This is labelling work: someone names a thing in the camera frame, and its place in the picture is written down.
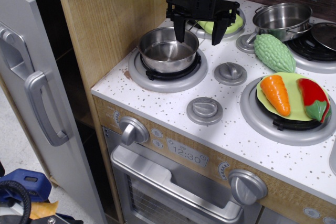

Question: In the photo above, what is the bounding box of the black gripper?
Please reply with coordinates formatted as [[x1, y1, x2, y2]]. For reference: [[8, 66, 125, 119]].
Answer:
[[166, 0, 239, 46]]

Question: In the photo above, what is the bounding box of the small steel pan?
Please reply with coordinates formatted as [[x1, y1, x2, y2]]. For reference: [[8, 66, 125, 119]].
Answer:
[[138, 27, 199, 73]]

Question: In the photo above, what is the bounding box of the back left stove burner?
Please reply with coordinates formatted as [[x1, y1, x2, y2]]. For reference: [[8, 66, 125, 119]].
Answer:
[[186, 8, 246, 39]]

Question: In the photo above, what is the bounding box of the stove burner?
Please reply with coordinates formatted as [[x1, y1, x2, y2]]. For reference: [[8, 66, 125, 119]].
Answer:
[[286, 30, 335, 74], [186, 8, 246, 39], [128, 50, 208, 93], [240, 79, 335, 146]]

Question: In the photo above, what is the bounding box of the front left stove burner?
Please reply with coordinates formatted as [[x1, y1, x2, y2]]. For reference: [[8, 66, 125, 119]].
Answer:
[[128, 50, 208, 93]]

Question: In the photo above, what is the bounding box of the back right stove burner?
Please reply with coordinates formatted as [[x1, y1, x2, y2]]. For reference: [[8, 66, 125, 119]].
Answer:
[[286, 30, 335, 74]]

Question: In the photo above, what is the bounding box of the front right stove burner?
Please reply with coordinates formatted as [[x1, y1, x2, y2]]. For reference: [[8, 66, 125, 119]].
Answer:
[[240, 79, 335, 146]]

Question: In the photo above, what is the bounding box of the light green toy back burner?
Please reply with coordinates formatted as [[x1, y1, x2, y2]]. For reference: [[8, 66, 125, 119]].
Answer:
[[197, 14, 244, 35]]

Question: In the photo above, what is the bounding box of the grey stovetop knob back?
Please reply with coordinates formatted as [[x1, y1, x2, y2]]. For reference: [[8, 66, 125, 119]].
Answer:
[[236, 32, 258, 54]]

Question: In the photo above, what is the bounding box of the grey stovetop knob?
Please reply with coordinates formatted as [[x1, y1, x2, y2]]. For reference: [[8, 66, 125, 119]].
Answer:
[[214, 62, 247, 86], [236, 32, 258, 54], [186, 97, 223, 125]]

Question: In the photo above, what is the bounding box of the grey stovetop knob middle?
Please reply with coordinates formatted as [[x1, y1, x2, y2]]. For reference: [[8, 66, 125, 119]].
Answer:
[[214, 62, 247, 86]]

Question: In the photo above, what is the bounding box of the green bitter melon toy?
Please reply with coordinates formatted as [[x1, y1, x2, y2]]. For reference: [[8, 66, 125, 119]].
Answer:
[[254, 34, 296, 73]]

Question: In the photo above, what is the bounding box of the grey stovetop knob front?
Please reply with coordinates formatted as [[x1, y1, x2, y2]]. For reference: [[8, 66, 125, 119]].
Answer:
[[186, 97, 223, 125]]

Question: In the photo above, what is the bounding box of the orange carrot toy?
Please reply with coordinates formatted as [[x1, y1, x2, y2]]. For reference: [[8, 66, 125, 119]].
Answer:
[[260, 74, 291, 116]]

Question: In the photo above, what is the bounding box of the light green plate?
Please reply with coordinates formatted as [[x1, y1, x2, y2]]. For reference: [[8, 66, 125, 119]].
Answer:
[[257, 72, 313, 122]]

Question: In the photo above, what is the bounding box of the left oven dial knob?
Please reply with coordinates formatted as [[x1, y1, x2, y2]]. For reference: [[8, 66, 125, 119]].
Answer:
[[119, 116, 150, 146]]

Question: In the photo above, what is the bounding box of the oven dial knob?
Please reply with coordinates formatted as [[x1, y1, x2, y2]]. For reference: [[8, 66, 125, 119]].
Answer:
[[119, 116, 150, 146], [228, 169, 268, 206]]

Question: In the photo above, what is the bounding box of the oven clock display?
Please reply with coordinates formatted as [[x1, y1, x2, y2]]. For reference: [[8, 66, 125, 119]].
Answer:
[[166, 138, 209, 167]]

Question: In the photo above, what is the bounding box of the red chili pepper toy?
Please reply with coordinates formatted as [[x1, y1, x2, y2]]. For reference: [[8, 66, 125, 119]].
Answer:
[[296, 78, 331, 123]]

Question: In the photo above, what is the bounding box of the right oven dial knob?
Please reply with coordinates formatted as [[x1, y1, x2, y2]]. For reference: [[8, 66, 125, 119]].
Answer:
[[228, 169, 268, 206]]

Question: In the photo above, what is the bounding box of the grey cabinet door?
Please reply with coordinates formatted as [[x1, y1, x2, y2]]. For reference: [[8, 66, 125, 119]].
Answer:
[[1, 0, 107, 223]]

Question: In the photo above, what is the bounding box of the blue clamp tool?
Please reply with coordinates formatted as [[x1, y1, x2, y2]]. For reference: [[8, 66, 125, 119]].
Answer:
[[1, 168, 52, 202]]

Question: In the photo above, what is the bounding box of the steel pot with handles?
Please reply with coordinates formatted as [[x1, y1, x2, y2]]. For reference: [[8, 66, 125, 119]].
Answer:
[[253, 3, 312, 42]]

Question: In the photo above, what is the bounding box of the silver oven door handle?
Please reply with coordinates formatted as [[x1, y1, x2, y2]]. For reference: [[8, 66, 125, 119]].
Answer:
[[110, 145, 244, 224]]

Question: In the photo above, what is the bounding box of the grey cabinet door handle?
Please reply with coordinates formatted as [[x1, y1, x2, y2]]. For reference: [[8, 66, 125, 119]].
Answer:
[[24, 70, 69, 147]]

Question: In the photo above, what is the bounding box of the black cable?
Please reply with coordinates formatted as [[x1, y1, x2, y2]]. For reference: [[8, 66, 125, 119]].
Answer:
[[0, 180, 32, 224]]

